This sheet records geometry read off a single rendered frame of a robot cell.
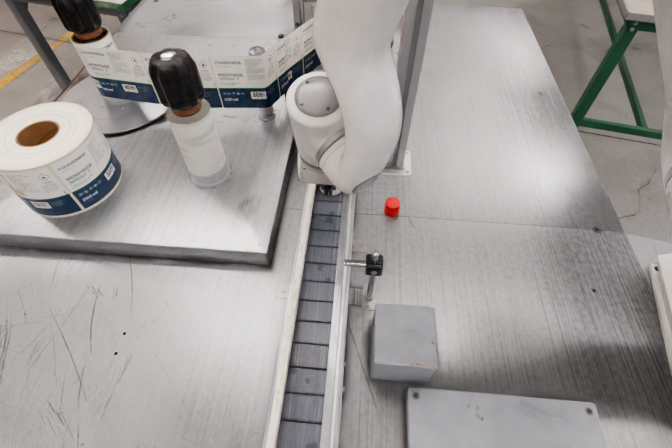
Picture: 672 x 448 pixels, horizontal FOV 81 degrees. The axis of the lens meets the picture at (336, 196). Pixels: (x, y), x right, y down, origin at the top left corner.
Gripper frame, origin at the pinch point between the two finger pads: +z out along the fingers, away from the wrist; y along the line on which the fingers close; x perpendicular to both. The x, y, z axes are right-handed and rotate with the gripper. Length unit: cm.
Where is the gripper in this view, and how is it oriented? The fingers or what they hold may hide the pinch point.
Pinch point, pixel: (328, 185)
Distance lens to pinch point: 79.5
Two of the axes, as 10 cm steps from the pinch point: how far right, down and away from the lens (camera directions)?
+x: -0.8, 9.4, -3.3
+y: -10.0, -0.6, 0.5
